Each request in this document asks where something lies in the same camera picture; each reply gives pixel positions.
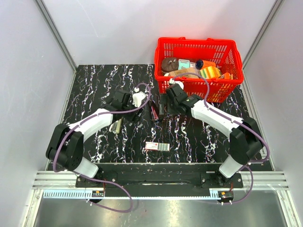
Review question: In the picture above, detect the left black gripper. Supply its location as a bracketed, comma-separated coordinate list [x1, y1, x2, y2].
[122, 97, 145, 124]

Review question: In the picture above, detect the beige stapler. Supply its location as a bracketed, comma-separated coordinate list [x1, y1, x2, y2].
[109, 119, 123, 134]

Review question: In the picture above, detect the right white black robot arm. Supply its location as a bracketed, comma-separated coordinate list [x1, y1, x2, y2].
[166, 83, 265, 187]

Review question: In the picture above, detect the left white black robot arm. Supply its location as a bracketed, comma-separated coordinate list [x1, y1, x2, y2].
[45, 90, 147, 187]

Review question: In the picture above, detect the red white staples box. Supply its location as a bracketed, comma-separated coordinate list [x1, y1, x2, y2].
[145, 142, 170, 151]

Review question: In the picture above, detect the brown cardboard box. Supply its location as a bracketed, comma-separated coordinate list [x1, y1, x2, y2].
[164, 68, 199, 79]

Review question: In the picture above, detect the black marble pattern mat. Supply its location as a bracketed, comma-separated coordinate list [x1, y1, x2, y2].
[47, 64, 264, 164]

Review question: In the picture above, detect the teal white small box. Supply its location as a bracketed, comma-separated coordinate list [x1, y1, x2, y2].
[178, 59, 191, 70]

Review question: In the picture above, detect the brown round bun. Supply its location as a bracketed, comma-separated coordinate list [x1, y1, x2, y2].
[161, 57, 179, 73]

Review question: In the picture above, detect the orange bottle blue cap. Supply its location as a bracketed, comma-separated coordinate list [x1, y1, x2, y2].
[195, 60, 216, 70]

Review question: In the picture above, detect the yellow green striped box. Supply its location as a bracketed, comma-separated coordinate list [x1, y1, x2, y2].
[200, 66, 222, 79]

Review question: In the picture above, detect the orange packet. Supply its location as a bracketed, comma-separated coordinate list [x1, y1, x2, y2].
[219, 72, 233, 80]

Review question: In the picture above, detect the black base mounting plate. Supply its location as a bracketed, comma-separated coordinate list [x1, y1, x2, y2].
[75, 162, 244, 197]

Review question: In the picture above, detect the red plastic basket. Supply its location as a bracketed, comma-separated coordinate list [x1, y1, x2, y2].
[154, 37, 244, 103]

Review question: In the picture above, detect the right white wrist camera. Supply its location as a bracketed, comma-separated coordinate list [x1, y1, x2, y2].
[169, 79, 184, 89]

